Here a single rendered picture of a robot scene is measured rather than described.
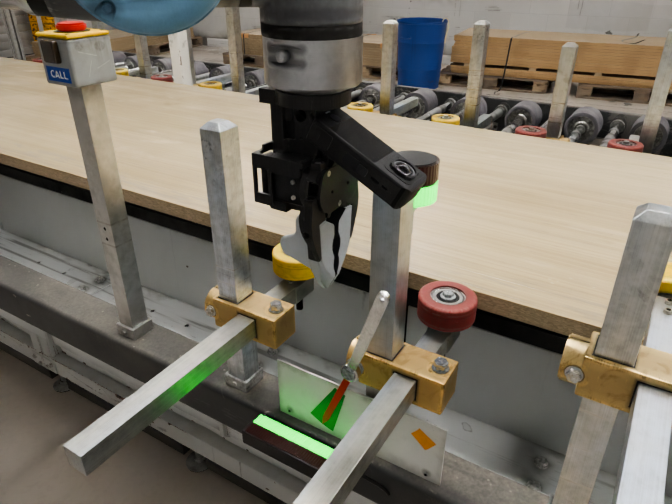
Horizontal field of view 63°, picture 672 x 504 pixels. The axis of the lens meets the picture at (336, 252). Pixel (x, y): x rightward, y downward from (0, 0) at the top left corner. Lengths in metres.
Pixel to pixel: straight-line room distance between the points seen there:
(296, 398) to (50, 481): 1.15
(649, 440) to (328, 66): 0.41
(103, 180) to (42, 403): 1.31
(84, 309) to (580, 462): 0.91
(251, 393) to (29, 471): 1.12
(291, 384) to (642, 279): 0.49
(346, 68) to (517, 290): 0.44
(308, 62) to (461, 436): 0.68
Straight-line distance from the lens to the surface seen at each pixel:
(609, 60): 6.43
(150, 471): 1.79
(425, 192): 0.63
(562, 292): 0.83
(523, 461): 0.96
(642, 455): 0.53
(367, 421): 0.64
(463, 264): 0.86
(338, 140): 0.50
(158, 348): 1.04
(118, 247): 0.98
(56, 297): 1.26
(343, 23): 0.49
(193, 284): 1.25
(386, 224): 0.61
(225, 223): 0.76
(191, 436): 1.63
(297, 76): 0.49
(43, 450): 1.97
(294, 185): 0.54
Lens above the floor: 1.32
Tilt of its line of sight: 28 degrees down
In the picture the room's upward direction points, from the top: straight up
